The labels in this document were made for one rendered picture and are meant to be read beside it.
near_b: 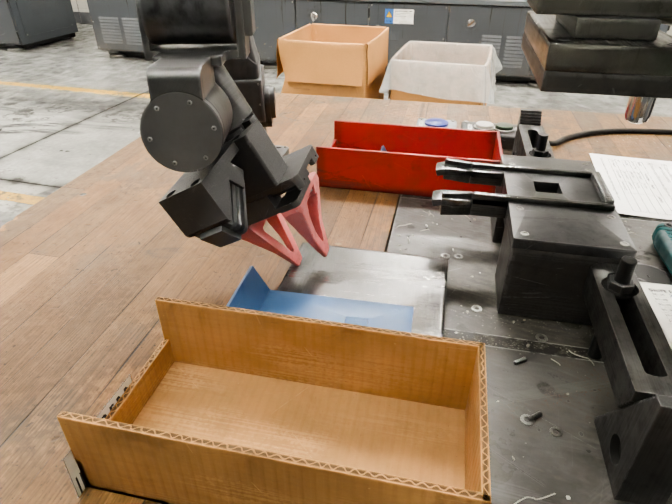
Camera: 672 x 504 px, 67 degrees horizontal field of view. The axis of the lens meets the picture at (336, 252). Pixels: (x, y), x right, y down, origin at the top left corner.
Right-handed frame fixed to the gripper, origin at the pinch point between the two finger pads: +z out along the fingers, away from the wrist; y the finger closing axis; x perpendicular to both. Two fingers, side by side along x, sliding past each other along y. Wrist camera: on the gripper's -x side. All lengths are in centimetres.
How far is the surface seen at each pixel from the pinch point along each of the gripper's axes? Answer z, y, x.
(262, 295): -1.2, -2.5, -7.0
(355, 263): 3.7, 3.3, 0.9
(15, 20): -126, -450, 495
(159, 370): -3.5, -7.7, -16.5
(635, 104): -0.8, 31.1, 3.7
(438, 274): 7.7, 10.8, 0.5
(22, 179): -5, -240, 179
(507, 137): 14.8, 18.5, 40.2
